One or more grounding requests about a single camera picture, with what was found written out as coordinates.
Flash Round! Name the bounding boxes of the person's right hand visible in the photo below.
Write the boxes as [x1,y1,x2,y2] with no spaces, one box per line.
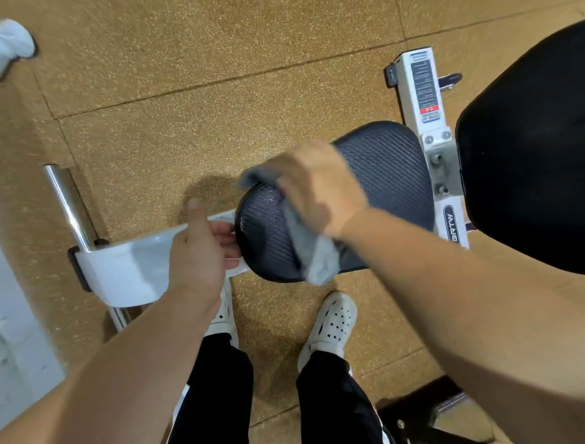
[255,139,370,240]

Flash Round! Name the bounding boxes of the person's left hand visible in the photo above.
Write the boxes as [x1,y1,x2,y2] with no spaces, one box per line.
[168,197,243,305]

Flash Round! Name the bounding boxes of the grey cleaning cloth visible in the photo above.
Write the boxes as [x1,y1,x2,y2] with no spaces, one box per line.
[237,165,344,287]

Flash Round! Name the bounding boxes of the white exercise machine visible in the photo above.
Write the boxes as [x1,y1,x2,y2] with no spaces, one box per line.
[43,20,585,330]

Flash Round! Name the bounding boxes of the black adjustable weight bench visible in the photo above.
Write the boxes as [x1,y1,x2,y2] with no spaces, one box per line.
[379,374,499,444]

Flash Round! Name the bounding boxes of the person's left forearm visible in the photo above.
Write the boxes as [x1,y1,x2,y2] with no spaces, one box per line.
[0,285,222,444]

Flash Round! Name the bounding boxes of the person's right forearm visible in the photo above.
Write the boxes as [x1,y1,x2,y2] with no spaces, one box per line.
[338,206,585,444]

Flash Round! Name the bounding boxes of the white perforated left shoe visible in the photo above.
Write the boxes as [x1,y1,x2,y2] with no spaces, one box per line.
[203,276,239,349]

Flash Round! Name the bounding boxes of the white perforated shoe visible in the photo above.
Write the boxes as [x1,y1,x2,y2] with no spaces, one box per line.
[203,276,239,349]
[297,292,358,374]

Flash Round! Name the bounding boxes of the black trousers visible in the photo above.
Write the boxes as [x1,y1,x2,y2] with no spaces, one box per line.
[166,332,396,444]

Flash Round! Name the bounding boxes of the white perforated right shoe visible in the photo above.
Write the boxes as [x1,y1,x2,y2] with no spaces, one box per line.
[297,292,358,374]

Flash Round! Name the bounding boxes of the white crumpled cloth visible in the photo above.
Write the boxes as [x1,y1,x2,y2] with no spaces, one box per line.
[0,19,37,79]

